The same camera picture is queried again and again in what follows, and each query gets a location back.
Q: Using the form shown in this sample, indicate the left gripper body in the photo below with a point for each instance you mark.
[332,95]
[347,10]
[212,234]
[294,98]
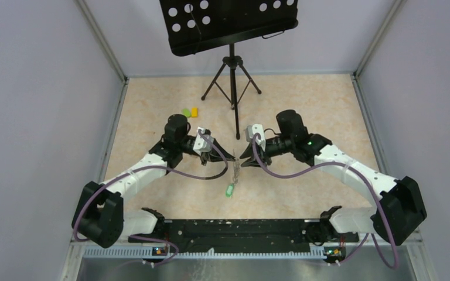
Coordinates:
[184,146]

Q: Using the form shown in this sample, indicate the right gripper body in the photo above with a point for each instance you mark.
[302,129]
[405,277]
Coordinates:
[277,146]

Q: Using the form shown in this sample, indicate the green key tag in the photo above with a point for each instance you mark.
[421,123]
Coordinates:
[230,190]

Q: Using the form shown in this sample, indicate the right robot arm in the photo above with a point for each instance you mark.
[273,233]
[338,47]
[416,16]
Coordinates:
[397,207]

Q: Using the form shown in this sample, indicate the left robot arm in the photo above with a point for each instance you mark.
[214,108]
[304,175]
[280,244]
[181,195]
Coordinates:
[100,216]

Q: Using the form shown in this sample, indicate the green block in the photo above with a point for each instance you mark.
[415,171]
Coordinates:
[186,112]

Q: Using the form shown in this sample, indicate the black music stand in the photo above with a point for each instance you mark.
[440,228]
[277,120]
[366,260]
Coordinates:
[198,26]

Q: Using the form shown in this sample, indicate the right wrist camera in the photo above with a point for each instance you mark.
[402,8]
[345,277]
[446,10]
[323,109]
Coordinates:
[256,131]

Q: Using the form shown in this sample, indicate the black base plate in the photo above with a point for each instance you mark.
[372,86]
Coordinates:
[249,235]

